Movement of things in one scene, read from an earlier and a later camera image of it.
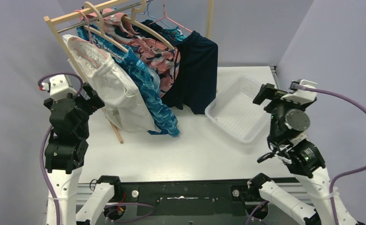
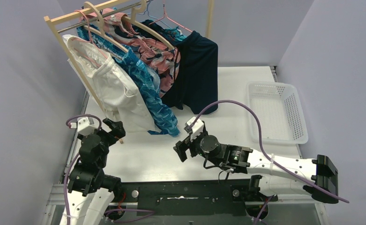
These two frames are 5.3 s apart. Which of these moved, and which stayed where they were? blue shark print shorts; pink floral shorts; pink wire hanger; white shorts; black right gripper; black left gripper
Moved: black right gripper; black left gripper
Stayed: pink wire hanger; blue shark print shorts; pink floral shorts; white shorts
